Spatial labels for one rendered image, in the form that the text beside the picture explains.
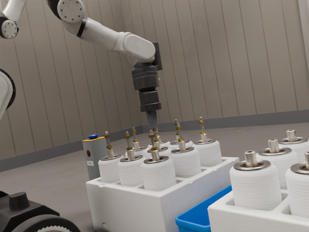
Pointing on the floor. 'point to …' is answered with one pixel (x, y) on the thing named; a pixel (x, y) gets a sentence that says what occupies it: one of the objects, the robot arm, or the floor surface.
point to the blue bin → (199, 214)
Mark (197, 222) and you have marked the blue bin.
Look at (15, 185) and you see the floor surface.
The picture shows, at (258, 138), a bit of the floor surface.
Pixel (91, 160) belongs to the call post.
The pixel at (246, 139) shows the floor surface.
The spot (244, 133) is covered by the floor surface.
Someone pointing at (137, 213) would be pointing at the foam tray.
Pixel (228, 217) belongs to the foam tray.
